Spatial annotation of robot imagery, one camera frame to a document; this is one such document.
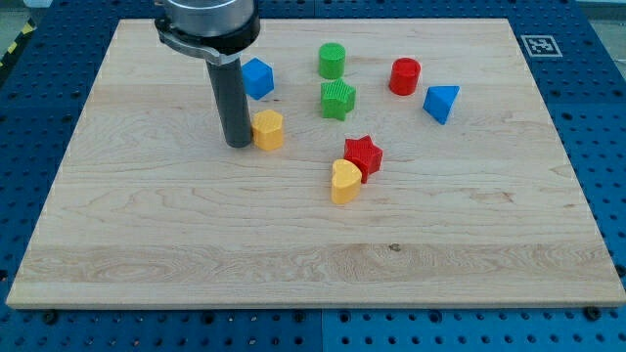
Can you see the yellow hexagon block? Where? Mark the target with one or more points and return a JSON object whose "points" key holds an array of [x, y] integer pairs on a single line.
{"points": [[268, 130]]}

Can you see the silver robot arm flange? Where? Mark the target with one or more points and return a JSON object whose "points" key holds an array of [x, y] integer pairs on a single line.
{"points": [[216, 31]]}

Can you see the red star block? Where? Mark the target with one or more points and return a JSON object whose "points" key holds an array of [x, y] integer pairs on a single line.
{"points": [[365, 154]]}

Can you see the green star block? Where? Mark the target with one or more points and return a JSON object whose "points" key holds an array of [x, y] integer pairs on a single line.
{"points": [[337, 99]]}

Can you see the yellow heart block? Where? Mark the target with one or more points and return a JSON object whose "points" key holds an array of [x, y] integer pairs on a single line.
{"points": [[345, 181]]}

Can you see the light wooden board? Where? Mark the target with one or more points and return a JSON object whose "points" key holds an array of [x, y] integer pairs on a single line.
{"points": [[152, 210]]}

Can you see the blue cube block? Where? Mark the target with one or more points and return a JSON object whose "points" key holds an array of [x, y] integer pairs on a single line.
{"points": [[258, 78]]}

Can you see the green cylinder block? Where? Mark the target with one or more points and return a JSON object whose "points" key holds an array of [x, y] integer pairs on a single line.
{"points": [[331, 60]]}

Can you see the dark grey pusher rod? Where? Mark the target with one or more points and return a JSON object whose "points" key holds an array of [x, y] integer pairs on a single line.
{"points": [[227, 83]]}

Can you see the red cylinder block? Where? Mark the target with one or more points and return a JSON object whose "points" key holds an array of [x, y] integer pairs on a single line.
{"points": [[404, 77]]}

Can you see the blue triangle block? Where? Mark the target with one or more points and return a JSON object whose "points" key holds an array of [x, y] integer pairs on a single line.
{"points": [[439, 101]]}

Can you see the white fiducial marker tag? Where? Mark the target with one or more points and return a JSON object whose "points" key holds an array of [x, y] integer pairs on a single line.
{"points": [[541, 46]]}

